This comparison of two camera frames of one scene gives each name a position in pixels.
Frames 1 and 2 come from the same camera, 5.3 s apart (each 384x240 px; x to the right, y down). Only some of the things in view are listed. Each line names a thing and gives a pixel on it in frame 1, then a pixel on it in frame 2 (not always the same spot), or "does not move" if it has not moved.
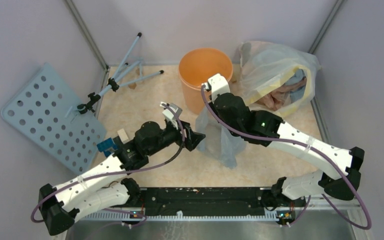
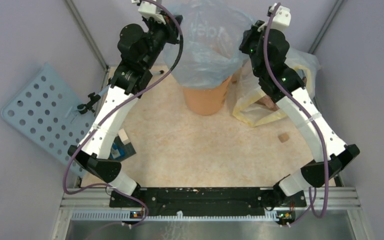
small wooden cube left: x=123 y=136 does not move
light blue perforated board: x=45 y=110 does not move
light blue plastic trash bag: x=213 y=138 to x=218 y=37
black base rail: x=204 y=200 does not move
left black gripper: x=192 y=139 to x=170 y=27
